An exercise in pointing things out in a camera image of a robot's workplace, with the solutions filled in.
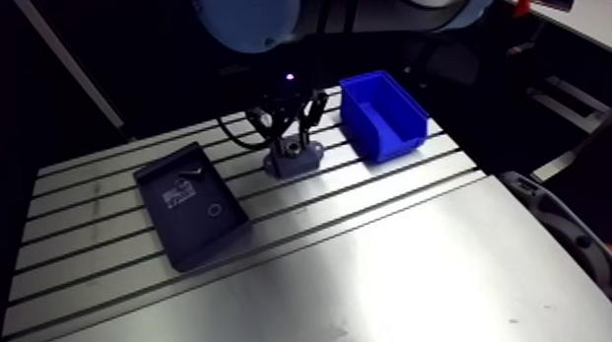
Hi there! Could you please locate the black cable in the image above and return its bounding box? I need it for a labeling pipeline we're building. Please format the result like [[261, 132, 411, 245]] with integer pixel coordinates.
[[214, 112, 272, 154]]

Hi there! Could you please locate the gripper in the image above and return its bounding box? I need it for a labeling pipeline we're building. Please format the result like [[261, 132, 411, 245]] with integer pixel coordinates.
[[241, 52, 333, 148]]

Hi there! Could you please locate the pale slanted post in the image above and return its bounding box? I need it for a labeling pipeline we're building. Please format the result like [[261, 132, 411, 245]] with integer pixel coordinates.
[[13, 0, 131, 140]]

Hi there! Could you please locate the blue bin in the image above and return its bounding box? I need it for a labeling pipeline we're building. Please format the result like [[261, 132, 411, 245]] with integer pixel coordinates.
[[337, 67, 433, 166]]

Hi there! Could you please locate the dark blue-grey tray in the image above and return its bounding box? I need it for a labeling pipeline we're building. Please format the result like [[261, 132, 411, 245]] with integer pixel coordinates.
[[130, 138, 256, 276]]

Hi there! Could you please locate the dark blue-grey housing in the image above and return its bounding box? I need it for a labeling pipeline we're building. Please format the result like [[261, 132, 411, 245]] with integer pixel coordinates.
[[260, 131, 327, 180]]

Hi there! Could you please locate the white desk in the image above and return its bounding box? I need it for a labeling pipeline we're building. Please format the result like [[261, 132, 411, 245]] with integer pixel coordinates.
[[499, 0, 612, 71]]

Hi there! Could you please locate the pale holed strip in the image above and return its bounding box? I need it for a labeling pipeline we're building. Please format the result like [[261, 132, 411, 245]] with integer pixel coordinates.
[[499, 166, 612, 337]]

